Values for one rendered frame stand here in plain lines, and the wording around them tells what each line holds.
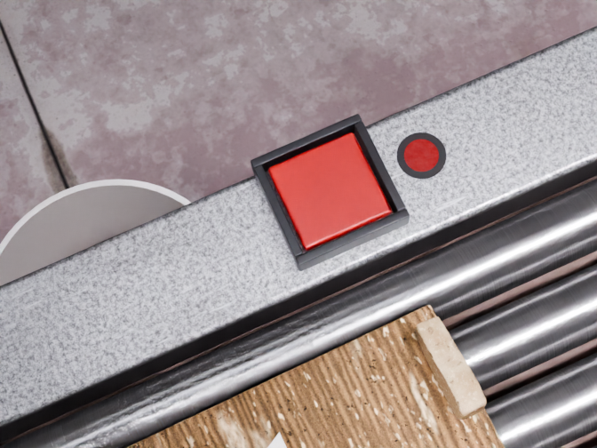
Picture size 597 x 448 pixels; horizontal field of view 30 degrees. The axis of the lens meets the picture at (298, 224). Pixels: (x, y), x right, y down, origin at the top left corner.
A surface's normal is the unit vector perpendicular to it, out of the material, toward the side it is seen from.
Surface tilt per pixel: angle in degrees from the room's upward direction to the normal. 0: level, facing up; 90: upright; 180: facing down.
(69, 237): 87
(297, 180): 0
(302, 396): 0
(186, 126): 0
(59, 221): 87
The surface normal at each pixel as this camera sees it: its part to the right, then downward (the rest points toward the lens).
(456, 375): -0.23, -0.26
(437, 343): 0.01, -0.36
